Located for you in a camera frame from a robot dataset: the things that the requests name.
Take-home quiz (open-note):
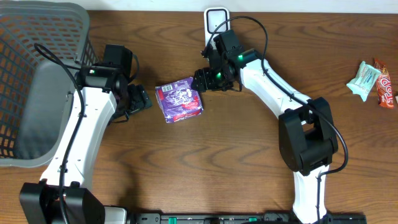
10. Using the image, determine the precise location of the grey plastic mesh basket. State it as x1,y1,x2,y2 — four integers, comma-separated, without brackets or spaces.
1,1,98,167

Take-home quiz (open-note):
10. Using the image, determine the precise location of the orange Top snack bar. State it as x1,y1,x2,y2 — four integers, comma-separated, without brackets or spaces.
374,58,394,109

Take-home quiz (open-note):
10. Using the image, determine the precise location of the black mounting rail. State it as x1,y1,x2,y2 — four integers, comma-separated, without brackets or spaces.
126,212,367,224

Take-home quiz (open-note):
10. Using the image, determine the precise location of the white barcode scanner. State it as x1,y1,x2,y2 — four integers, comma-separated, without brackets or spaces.
204,7,231,50

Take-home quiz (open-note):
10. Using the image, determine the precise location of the teal snack packet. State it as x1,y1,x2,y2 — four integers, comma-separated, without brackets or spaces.
346,61,381,102

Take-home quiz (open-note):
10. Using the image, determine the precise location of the purple square snack packet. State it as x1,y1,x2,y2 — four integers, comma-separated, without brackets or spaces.
155,77,203,123

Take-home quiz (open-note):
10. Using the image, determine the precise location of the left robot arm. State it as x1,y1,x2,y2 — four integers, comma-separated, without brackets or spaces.
19,65,148,223

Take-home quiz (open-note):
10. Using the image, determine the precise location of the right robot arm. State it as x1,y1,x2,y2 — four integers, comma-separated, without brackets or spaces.
192,47,340,223

